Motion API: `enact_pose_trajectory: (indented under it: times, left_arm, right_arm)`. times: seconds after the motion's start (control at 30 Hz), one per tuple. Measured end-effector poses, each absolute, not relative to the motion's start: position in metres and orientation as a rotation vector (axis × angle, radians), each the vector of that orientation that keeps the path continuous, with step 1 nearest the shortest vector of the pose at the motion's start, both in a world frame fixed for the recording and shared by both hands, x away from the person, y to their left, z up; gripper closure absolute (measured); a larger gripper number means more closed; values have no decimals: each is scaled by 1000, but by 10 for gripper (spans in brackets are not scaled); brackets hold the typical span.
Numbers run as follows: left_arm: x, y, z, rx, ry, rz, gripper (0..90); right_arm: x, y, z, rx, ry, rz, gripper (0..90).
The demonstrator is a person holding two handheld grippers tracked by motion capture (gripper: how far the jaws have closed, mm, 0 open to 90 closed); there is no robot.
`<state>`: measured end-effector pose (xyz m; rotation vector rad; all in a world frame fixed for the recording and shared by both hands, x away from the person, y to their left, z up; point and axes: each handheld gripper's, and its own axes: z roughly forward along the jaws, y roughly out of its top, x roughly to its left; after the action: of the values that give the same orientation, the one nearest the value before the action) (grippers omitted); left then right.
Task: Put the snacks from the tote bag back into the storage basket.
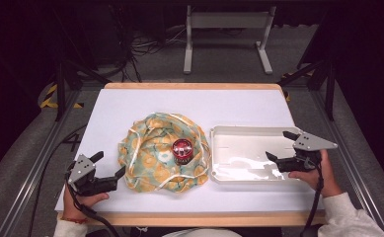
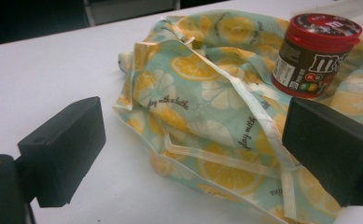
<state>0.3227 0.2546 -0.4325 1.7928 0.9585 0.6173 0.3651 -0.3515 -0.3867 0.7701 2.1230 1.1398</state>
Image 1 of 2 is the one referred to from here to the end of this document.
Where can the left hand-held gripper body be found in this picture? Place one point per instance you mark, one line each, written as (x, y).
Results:
(81, 169)

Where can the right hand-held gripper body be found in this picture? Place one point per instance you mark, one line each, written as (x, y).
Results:
(311, 142)

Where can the white plastic tray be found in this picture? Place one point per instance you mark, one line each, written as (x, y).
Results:
(242, 148)

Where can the small red jar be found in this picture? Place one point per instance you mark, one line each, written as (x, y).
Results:
(182, 149)

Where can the person's left hand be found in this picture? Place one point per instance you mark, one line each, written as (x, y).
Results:
(79, 205)

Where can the person's right hand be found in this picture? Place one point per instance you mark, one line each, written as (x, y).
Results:
(324, 179)

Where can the black metal stand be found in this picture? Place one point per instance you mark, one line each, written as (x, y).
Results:
(329, 95)
(60, 94)

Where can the yellow black hazard tape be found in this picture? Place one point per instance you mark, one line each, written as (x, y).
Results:
(49, 93)

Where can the person's white shirt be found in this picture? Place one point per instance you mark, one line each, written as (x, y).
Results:
(202, 233)

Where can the white metal stand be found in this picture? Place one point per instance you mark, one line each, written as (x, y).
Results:
(227, 20)

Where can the aluminium frame rail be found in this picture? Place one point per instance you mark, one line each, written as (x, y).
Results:
(38, 171)
(361, 184)

